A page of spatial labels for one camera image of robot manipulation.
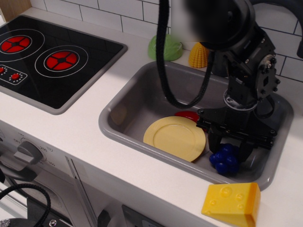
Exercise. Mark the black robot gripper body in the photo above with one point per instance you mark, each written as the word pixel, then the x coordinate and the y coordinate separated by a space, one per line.
pixel 242 125

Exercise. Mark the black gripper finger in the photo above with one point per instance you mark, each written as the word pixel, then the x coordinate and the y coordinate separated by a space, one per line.
pixel 214 140
pixel 245 150

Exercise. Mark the blue toy blueberries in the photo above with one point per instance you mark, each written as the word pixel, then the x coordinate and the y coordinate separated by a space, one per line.
pixel 226 159

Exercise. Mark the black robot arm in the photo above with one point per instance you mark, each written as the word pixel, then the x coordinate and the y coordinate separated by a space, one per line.
pixel 228 28

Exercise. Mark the yellow toy plate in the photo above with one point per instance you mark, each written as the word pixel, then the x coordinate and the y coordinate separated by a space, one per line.
pixel 178 136

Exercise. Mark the red toy chili pepper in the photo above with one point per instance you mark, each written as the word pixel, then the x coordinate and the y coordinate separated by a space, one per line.
pixel 188 116

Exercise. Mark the yellow toy cheese wedge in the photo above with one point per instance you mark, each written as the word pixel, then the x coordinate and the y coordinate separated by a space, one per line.
pixel 236 203

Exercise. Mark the yellow toy corn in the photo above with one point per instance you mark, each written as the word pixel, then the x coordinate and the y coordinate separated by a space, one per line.
pixel 198 57

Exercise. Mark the green toy cabbage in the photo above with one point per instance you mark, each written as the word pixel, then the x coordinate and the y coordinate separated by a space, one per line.
pixel 172 48

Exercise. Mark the grey toy oven front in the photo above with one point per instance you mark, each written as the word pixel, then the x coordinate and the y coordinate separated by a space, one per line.
pixel 73 203

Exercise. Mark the black toy stovetop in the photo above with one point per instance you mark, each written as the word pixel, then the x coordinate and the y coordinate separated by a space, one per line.
pixel 50 66

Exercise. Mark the grey oven knob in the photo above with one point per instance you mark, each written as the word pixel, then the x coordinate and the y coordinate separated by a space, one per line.
pixel 28 153

